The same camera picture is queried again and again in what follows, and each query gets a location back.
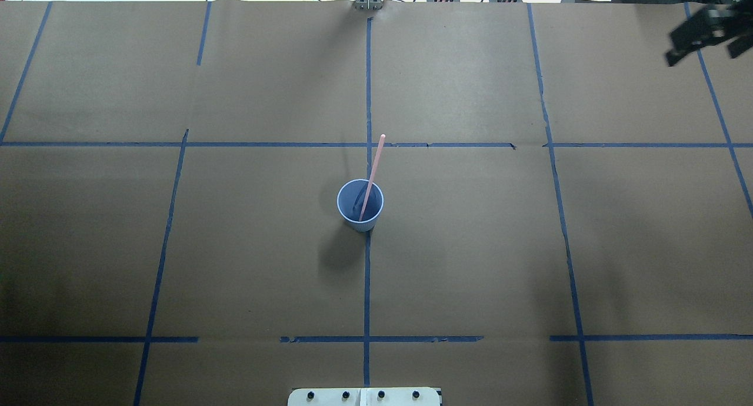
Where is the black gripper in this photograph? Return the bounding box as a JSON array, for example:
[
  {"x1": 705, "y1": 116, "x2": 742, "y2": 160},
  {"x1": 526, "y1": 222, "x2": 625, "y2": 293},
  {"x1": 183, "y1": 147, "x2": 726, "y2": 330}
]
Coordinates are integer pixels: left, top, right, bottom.
[{"x1": 665, "y1": 0, "x2": 752, "y2": 66}]

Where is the pink chopstick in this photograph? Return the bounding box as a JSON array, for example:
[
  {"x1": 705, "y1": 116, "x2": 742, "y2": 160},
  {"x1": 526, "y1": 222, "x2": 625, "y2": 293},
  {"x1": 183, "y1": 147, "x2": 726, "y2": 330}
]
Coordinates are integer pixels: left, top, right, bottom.
[{"x1": 359, "y1": 134, "x2": 387, "y2": 221}]

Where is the blue ribbed paper cup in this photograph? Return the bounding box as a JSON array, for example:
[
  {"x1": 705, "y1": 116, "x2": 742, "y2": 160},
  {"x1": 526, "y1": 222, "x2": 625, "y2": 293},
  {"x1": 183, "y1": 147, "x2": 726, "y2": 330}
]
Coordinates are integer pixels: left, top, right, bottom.
[{"x1": 336, "y1": 179, "x2": 385, "y2": 232}]

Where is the blue tape strip lengthwise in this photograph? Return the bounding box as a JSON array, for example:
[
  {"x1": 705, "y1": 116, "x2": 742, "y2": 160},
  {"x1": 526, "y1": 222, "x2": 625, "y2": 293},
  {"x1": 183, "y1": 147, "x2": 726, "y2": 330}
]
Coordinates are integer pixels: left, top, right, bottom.
[{"x1": 363, "y1": 17, "x2": 374, "y2": 388}]

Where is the white plate with black knobs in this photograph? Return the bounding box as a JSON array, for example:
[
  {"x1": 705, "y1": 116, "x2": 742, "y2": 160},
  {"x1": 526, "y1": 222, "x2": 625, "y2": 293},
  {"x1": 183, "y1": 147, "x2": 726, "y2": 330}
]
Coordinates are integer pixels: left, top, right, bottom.
[{"x1": 287, "y1": 387, "x2": 444, "y2": 405}]

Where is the blue tape strip crosswise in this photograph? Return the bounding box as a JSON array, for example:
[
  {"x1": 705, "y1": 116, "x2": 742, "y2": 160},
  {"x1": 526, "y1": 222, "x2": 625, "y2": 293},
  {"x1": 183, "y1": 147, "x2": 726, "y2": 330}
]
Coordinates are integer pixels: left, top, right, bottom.
[{"x1": 2, "y1": 141, "x2": 752, "y2": 149}]

